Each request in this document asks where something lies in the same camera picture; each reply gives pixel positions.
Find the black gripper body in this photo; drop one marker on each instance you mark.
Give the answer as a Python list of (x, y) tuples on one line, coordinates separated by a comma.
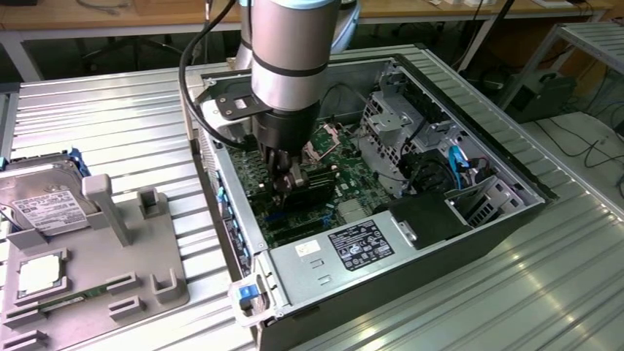
[(286, 128)]

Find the green graphics card with bracket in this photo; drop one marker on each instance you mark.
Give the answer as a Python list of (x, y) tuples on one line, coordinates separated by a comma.
[(312, 197)]

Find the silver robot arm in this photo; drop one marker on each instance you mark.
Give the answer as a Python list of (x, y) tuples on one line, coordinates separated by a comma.
[(286, 44)]

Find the metal socket cover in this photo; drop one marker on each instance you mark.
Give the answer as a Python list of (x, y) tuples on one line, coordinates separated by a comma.
[(326, 140)]

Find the green motherboard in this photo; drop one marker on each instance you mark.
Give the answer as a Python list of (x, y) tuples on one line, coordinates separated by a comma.
[(360, 175)]

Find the silver disk bay cage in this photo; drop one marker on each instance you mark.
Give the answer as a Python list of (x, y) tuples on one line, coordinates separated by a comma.
[(389, 124)]

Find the silver chipset heatsink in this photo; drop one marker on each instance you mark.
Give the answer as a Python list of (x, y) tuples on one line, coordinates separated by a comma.
[(352, 212)]

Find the black office chair base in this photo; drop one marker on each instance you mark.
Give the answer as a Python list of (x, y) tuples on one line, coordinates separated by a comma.
[(145, 43)]

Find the black fan shroud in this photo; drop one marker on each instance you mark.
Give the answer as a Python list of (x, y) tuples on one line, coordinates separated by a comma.
[(426, 219)]

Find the grey power supply unit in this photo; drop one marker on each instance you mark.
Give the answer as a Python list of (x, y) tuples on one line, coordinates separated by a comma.
[(309, 270)]

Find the blue case latch tab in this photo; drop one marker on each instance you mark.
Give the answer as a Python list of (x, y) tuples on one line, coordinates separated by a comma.
[(245, 293)]

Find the silver drive caddy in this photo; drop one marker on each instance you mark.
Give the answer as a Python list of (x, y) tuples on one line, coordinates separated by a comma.
[(486, 208)]

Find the open black PC case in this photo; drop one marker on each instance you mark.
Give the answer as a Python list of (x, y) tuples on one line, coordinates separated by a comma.
[(438, 278)]

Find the long wooden desk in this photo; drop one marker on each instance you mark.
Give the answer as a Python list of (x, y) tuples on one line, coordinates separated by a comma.
[(73, 18)]

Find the black floor device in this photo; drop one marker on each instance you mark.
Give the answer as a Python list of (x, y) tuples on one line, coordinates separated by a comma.
[(545, 95)]

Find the hard disk in blue caddy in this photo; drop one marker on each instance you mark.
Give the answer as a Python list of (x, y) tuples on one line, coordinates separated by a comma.
[(44, 204)]

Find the grey parts rack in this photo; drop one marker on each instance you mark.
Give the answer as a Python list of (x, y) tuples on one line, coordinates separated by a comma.
[(92, 263)]

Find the green RAM stick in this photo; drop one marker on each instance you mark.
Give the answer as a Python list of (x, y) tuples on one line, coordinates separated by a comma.
[(77, 297)]

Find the silver CPU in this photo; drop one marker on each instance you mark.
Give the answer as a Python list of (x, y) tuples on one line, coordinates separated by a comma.
[(41, 274)]

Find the grey metal shelf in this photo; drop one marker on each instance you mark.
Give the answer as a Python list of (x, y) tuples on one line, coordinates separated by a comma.
[(594, 36)]

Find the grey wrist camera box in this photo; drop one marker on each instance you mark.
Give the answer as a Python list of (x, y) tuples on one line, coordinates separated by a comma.
[(238, 128)]

